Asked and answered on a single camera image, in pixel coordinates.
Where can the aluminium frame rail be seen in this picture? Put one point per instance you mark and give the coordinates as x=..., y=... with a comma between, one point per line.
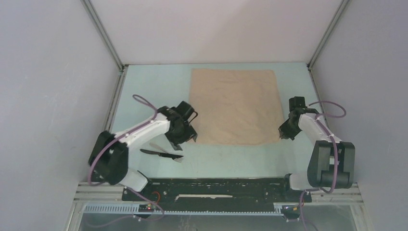
x=106, y=193

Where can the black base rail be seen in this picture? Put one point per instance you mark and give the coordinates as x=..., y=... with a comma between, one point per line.
x=216, y=194

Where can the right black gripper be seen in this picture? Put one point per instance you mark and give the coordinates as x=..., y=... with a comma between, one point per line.
x=285, y=134

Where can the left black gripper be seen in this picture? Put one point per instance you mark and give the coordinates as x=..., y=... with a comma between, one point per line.
x=189, y=133

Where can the beige cloth napkin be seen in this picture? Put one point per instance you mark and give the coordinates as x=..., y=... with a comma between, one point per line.
x=236, y=107

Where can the white cable duct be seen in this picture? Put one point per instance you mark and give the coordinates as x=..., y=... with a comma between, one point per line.
x=141, y=209

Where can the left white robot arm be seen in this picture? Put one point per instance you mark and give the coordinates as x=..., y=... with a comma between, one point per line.
x=110, y=155

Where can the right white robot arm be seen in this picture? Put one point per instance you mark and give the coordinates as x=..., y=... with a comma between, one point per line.
x=331, y=165

